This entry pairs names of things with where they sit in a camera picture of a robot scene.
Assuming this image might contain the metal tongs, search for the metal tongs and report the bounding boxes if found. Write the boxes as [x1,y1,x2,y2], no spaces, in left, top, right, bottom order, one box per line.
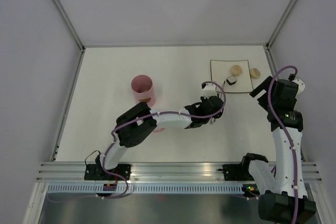
[216,81,226,110]

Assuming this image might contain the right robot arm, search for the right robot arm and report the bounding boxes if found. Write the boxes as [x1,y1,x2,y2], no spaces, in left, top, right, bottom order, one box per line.
[239,74,317,223]

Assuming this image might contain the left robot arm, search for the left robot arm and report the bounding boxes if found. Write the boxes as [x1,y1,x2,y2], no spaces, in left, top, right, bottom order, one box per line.
[84,95,225,182]

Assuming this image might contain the pink lunch box lid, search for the pink lunch box lid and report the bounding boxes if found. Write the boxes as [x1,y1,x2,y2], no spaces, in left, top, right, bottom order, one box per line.
[153,127,165,133]

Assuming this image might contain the pink cylindrical lunch box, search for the pink cylindrical lunch box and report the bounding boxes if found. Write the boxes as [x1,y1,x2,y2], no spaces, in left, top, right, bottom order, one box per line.
[131,74,156,107]

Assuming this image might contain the round beige bun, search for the round beige bun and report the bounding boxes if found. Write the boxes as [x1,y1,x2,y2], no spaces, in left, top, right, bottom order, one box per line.
[230,65,243,76]
[250,68,260,79]

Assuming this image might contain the white square plate black rim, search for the white square plate black rim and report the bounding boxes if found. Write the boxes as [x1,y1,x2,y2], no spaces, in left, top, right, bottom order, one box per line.
[210,60,253,93]

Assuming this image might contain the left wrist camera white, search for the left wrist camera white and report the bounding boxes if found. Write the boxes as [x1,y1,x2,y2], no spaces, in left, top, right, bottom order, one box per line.
[202,82,217,99]

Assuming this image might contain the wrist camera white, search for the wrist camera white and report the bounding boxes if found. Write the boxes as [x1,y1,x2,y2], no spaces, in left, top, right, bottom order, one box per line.
[288,73,306,94]
[202,82,217,99]

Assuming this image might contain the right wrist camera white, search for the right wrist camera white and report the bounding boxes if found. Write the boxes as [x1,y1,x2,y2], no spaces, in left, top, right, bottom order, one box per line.
[288,73,306,94]

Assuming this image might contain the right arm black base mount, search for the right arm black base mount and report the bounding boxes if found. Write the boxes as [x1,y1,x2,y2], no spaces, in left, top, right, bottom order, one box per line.
[218,164,246,182]

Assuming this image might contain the right aluminium frame post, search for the right aluminium frame post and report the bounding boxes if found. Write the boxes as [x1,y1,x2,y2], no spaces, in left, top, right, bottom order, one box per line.
[265,0,299,50]

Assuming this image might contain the aluminium frame post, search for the aluminium frame post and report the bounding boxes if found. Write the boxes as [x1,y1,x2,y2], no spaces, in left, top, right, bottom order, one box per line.
[265,0,299,50]
[51,0,85,52]

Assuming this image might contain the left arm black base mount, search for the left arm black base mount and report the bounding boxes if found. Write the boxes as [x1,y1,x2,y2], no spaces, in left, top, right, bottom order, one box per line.
[84,164,131,181]

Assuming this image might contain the left aluminium frame post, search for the left aluminium frame post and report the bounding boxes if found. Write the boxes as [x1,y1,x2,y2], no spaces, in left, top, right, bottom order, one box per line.
[51,0,85,52]

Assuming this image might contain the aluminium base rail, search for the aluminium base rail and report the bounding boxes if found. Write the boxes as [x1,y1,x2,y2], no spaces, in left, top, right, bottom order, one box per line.
[36,161,323,183]

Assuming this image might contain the white slotted cable duct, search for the white slotted cable duct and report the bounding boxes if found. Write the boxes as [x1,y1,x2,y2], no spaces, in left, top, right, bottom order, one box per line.
[47,183,243,195]

